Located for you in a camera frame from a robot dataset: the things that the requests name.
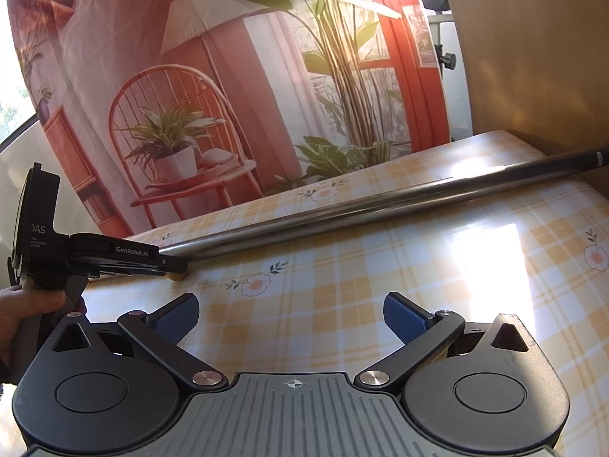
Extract tan wooden board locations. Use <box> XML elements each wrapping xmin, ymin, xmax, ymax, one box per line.
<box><xmin>434</xmin><ymin>0</ymin><xmax>609</xmax><ymax>196</ymax></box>

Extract printed room backdrop cloth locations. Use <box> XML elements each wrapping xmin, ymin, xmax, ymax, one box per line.
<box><xmin>7</xmin><ymin>0</ymin><xmax>450</xmax><ymax>237</ymax></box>

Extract plaid floral tablecloth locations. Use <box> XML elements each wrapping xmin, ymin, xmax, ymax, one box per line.
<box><xmin>0</xmin><ymin>129</ymin><xmax>609</xmax><ymax>457</ymax></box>

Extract telescopic metal pole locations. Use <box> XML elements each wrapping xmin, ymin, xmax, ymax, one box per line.
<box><xmin>160</xmin><ymin>145</ymin><xmax>608</xmax><ymax>260</ymax></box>

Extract person's left hand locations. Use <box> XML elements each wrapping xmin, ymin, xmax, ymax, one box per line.
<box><xmin>0</xmin><ymin>286</ymin><xmax>66</xmax><ymax>366</ymax></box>

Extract small tan round fruit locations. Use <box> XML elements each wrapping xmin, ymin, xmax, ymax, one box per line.
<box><xmin>166</xmin><ymin>271</ymin><xmax>188</xmax><ymax>282</ymax></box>

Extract black device on stand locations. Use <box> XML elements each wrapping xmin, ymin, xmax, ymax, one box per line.
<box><xmin>421</xmin><ymin>0</ymin><xmax>457</xmax><ymax>74</ymax></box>

